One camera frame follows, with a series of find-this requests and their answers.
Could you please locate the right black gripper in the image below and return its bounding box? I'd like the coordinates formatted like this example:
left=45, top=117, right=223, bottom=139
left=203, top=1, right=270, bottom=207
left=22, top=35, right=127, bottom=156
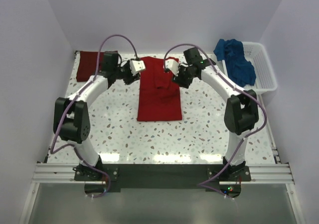
left=170, top=64, right=195, bottom=89

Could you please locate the red t shirt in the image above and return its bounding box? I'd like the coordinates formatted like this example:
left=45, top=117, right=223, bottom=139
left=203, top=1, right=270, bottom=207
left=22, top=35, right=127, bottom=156
left=137, top=56, right=182, bottom=122

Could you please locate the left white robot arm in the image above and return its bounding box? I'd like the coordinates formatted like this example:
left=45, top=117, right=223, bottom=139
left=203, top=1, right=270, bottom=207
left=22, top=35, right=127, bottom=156
left=50, top=52, right=146, bottom=180

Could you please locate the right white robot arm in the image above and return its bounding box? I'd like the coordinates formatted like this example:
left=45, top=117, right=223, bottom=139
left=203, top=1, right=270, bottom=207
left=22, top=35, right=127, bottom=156
left=163, top=46, right=260, bottom=181

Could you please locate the folded dark red shirt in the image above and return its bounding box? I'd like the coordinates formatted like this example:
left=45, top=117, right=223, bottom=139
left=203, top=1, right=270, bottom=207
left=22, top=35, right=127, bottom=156
left=76, top=51, right=98, bottom=82

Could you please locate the blue t shirt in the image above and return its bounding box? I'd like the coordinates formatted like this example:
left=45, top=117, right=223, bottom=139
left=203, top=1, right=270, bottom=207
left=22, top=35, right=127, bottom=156
left=213, top=39, right=256, bottom=87

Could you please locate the white plastic basket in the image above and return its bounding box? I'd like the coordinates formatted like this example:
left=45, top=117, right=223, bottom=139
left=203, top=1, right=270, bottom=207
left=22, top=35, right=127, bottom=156
left=221, top=41, right=278, bottom=94

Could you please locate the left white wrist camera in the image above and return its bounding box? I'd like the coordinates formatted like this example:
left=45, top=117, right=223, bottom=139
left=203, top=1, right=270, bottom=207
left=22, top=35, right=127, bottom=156
left=130, top=60, right=146, bottom=75

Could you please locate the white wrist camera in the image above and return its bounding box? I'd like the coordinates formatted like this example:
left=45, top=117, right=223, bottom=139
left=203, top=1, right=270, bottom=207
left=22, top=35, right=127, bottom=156
left=163, top=58, right=179, bottom=76
left=130, top=60, right=146, bottom=75

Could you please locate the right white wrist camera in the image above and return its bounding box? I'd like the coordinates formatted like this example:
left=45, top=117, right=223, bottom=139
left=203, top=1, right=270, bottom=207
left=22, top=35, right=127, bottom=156
left=163, top=58, right=179, bottom=76

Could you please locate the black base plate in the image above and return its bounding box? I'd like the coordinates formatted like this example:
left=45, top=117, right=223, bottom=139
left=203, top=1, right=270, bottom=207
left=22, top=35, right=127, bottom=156
left=74, top=163, right=252, bottom=197

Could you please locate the aluminium rail frame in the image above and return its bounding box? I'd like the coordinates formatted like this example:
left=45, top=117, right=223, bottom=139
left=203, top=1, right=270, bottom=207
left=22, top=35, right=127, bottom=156
left=18, top=144, right=306, bottom=224

